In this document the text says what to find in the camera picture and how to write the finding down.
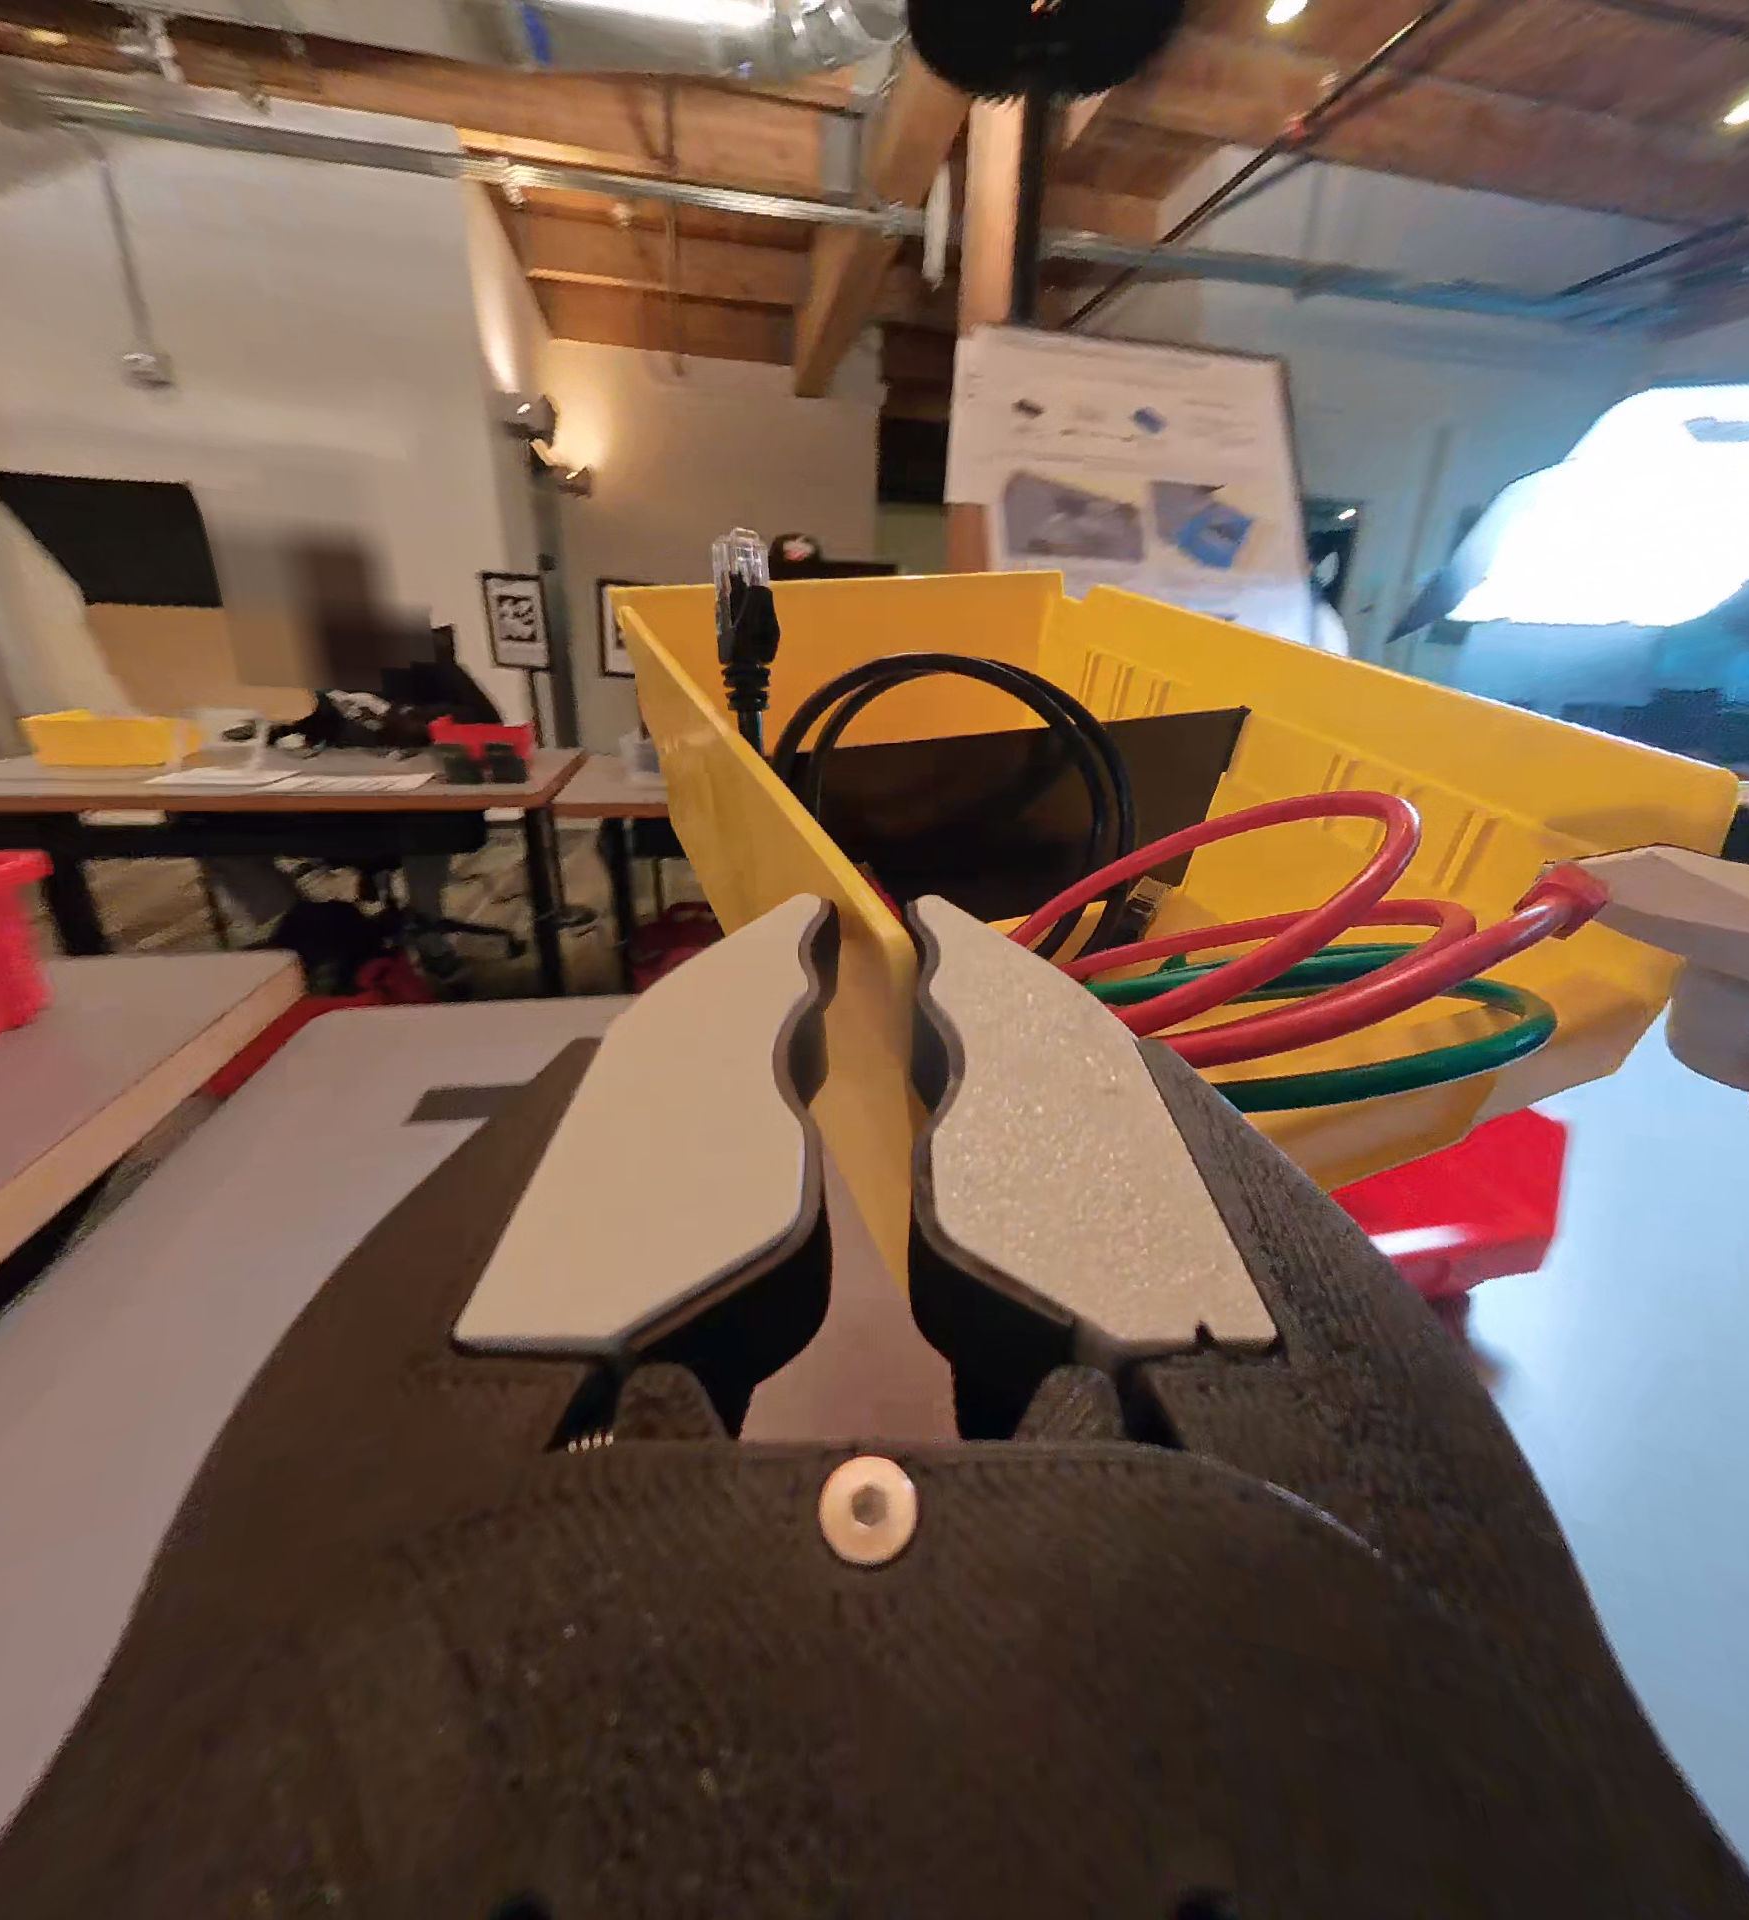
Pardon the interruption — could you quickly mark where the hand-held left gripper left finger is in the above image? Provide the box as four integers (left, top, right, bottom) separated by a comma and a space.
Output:
450, 892, 840, 1404

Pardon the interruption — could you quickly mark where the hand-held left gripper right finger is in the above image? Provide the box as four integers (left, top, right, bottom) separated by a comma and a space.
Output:
904, 892, 1282, 1374

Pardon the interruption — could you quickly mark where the red ethernet cable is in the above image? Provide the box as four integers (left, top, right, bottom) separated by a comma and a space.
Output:
1010, 793, 1611, 1070

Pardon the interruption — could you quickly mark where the red plastic bin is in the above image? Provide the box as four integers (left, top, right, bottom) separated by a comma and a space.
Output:
1332, 1111, 1574, 1302

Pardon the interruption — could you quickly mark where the green ethernet cable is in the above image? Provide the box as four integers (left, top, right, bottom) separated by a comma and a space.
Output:
1083, 943, 1557, 1115

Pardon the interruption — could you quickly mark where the black ethernet cable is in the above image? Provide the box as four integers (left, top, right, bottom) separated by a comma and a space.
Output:
714, 529, 1138, 962

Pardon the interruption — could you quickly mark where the yellow plastic bin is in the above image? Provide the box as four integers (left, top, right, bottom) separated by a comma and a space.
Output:
611, 571, 1743, 1292

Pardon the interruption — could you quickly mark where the black bin divider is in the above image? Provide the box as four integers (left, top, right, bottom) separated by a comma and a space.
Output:
800, 708, 1248, 926

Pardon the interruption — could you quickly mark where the wooden desk with black legs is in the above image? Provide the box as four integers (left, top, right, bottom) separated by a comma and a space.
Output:
0, 746, 588, 996

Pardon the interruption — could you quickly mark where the grey side table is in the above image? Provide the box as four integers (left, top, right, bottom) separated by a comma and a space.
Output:
0, 950, 309, 1338

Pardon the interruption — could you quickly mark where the small yellow bin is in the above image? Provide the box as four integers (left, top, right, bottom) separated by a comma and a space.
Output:
22, 710, 204, 770

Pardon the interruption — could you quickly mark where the cardboard box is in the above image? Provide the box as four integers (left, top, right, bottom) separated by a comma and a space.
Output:
83, 601, 324, 726

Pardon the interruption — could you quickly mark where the hanging printed poster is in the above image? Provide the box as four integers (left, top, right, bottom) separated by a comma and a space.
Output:
942, 326, 1313, 626

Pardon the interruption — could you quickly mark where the black panel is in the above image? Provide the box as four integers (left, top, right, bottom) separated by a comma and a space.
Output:
0, 471, 226, 608

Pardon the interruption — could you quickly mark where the black round ceiling fixture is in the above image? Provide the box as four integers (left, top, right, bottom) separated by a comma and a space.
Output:
906, 0, 1189, 324

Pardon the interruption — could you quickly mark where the silver ventilation duct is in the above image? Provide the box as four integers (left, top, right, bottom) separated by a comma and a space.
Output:
470, 0, 909, 81

